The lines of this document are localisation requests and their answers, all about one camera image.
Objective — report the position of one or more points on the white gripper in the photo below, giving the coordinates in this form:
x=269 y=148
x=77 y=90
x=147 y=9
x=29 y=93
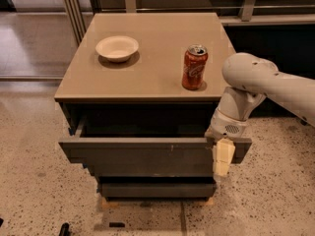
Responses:
x=224 y=127

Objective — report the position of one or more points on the grey top drawer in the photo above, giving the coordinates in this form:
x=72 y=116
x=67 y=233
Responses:
x=176 y=149

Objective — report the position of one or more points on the grey drawer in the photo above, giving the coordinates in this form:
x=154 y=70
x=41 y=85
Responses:
x=157 y=188
x=176 y=149

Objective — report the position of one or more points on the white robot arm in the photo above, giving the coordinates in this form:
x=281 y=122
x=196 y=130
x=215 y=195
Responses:
x=251 y=80

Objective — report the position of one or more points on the grey drawer cabinet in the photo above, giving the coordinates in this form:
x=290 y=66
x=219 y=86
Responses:
x=148 y=86

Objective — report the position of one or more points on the grey bottom drawer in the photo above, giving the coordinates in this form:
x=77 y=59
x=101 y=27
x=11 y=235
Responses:
x=157 y=188

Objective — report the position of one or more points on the red soda can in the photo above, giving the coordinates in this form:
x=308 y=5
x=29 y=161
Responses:
x=195 y=60

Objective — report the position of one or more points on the small black floor block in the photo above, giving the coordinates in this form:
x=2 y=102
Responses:
x=116 y=224

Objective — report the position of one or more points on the white paper bowl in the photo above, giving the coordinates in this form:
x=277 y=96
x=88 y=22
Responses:
x=118 y=48

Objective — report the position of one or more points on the black object at floor edge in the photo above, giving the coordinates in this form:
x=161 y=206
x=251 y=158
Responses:
x=64 y=231

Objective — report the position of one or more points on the metal floor post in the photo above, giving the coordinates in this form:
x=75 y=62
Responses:
x=73 y=10

